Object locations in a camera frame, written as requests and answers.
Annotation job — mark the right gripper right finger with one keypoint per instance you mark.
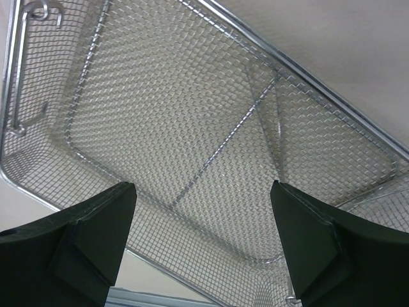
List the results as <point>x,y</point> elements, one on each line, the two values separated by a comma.
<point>335,258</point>

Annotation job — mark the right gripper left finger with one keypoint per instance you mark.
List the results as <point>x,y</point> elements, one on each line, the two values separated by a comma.
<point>71,257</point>

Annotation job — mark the wire mesh instrument tray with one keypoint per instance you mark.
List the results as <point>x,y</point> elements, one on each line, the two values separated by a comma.
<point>202,117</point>

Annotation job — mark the beige wrapping cloth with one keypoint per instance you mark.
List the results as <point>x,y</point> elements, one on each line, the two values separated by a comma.
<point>359,49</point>

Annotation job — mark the aluminium front rail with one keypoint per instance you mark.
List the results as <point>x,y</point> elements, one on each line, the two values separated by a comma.
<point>125,298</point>

